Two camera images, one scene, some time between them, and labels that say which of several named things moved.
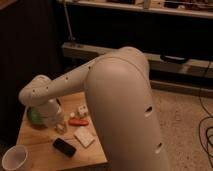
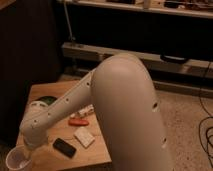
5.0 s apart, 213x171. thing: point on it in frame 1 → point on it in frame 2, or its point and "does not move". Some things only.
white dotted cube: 83,109 does not move
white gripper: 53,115 → 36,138
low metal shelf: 161,66 does not move
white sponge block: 84,137 does not move
